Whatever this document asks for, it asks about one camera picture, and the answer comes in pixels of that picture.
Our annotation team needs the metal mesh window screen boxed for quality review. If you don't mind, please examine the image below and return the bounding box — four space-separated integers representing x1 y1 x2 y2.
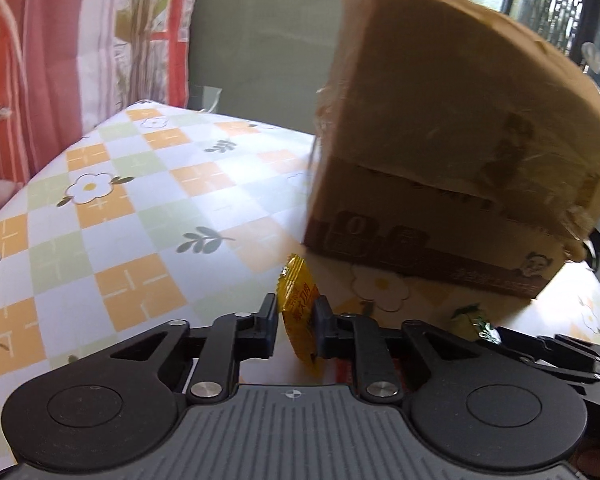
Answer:
520 0 591 56

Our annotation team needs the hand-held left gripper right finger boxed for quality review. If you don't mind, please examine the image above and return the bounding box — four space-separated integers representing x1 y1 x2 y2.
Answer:
314 296 521 403

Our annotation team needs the brown cardboard box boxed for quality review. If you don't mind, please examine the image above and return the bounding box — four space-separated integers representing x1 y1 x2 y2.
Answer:
302 0 600 301

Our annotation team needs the green foil candy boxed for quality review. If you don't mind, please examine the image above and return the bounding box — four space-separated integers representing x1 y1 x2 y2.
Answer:
450 302 501 343

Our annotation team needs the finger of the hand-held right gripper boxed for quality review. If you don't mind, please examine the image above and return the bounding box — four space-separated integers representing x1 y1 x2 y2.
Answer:
550 362 600 396
496 327 600 366

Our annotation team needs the small yellow snack packet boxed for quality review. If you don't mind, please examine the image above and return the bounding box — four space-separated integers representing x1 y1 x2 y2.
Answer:
277 254 323 376

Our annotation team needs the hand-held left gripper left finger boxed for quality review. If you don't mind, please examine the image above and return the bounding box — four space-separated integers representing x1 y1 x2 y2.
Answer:
65 292 280 403

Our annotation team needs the white round hanging object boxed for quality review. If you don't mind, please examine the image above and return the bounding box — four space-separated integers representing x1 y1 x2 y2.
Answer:
581 41 600 75

